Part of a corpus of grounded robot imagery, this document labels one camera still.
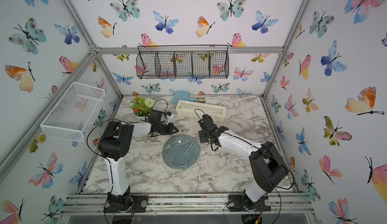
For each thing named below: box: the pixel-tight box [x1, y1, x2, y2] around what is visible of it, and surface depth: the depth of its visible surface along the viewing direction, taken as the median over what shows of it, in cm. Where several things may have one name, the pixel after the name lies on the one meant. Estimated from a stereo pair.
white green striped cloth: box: [196, 97, 206, 104], surface depth 120 cm
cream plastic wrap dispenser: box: [175, 99, 227, 124], surface depth 106 cm
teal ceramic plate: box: [162, 134, 200, 170], surface depth 92 cm
